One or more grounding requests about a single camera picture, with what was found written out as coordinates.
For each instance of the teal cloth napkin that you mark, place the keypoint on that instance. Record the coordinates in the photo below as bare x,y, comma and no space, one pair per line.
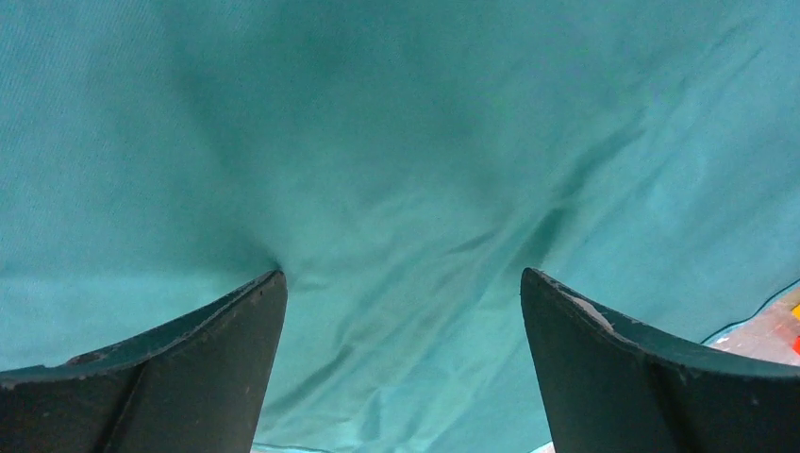
402,162

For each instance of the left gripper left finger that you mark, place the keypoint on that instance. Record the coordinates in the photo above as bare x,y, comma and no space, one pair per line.
194,384

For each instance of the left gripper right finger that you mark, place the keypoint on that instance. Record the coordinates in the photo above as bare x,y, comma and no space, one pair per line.
610,383

